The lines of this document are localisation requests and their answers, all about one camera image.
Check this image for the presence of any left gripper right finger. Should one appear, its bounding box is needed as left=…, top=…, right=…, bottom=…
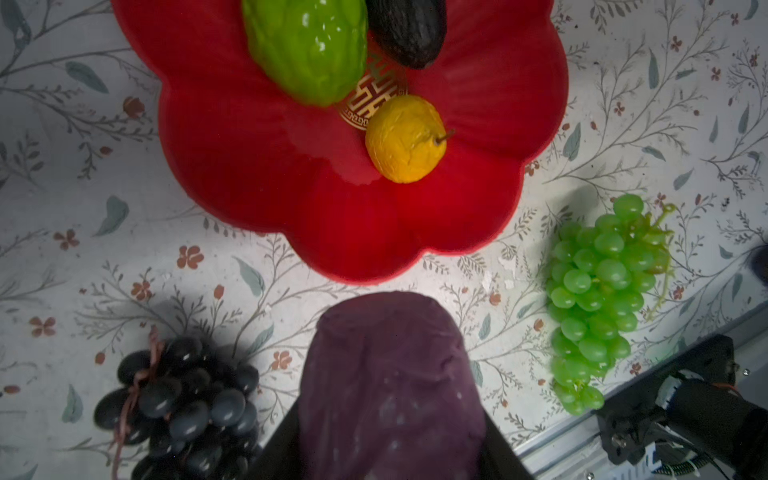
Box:
left=479, top=412, right=534, bottom=480

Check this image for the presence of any dark fake avocado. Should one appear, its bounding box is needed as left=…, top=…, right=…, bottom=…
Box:
left=366, top=0, right=447, bottom=70

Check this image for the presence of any green fake custard apple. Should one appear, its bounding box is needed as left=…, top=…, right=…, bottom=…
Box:
left=241, top=0, right=368, bottom=107

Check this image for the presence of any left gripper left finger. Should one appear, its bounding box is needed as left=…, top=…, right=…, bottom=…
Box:
left=245, top=402, right=300, bottom=480

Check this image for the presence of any purple fake fruit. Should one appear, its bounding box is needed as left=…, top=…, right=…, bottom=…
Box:
left=298, top=291, right=486, bottom=479

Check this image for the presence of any green fake grape bunch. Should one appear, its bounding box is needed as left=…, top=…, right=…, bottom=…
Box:
left=546, top=194, right=677, bottom=416

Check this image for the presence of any black fake grape bunch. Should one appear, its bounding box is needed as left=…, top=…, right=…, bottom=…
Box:
left=93, top=331, right=261, bottom=479

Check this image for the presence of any red flower-shaped fruit bowl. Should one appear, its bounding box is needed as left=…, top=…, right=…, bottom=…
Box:
left=113, top=1, right=568, bottom=285

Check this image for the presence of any yellow fake pear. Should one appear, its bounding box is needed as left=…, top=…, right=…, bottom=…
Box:
left=365, top=95, right=455, bottom=184

